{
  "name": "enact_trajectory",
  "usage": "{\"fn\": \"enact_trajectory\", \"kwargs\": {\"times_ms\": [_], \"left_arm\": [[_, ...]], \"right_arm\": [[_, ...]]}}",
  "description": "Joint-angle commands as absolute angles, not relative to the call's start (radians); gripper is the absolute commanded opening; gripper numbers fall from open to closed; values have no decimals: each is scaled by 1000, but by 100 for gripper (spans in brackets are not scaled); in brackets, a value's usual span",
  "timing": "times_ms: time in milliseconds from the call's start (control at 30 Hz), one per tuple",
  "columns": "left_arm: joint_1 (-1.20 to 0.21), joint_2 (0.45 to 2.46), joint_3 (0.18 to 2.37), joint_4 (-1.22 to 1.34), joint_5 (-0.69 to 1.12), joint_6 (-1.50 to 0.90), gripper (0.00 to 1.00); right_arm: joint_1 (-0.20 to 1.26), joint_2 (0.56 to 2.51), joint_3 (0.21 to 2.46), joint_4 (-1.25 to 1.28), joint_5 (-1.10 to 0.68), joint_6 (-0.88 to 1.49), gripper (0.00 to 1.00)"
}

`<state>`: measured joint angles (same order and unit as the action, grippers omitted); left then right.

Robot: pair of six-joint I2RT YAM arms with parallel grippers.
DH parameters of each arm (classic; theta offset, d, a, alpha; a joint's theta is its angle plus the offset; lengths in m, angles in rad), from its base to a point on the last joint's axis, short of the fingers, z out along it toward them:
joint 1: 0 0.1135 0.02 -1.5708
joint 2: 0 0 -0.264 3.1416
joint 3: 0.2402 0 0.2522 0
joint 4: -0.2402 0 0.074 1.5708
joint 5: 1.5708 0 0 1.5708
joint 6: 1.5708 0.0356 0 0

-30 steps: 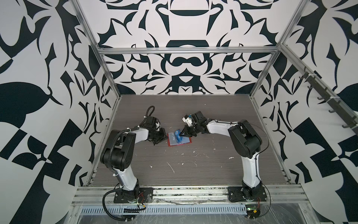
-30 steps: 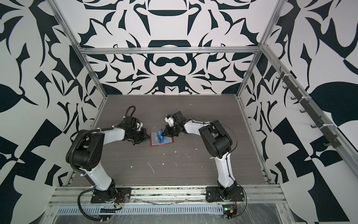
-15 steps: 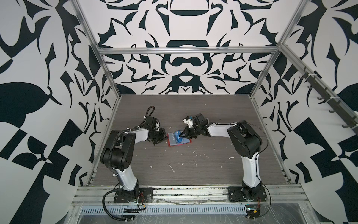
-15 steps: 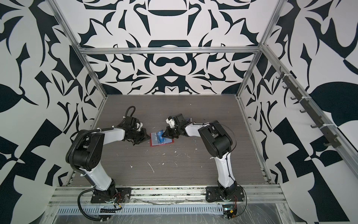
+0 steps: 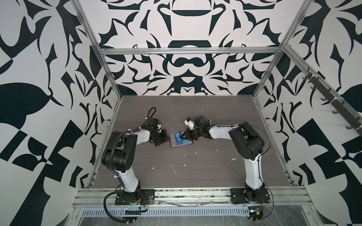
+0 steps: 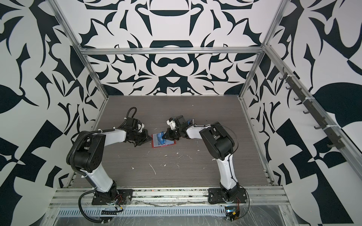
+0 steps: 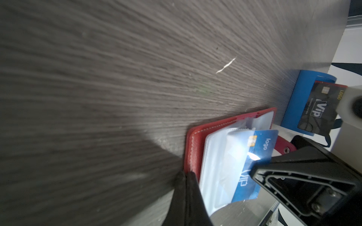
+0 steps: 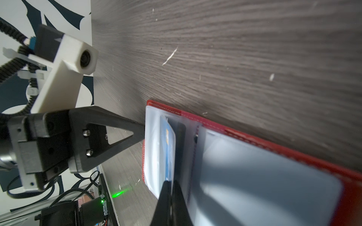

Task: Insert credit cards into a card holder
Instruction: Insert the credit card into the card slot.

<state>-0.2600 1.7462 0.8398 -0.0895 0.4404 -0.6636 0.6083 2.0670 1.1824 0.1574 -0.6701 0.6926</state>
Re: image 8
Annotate red leather card holder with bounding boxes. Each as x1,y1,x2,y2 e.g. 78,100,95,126
142,100,362,226

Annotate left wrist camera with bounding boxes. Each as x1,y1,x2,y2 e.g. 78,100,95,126
28,25,99,114

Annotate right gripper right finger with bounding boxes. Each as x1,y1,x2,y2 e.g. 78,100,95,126
171,181,193,226

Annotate light blue card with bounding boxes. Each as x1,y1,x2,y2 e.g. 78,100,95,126
159,115,176,188

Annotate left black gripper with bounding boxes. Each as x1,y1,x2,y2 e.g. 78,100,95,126
1,106,145,192

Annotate black corrugated cable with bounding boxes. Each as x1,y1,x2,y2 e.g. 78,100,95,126
0,19,40,125

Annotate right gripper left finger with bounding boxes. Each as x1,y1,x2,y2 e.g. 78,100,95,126
150,181,172,226

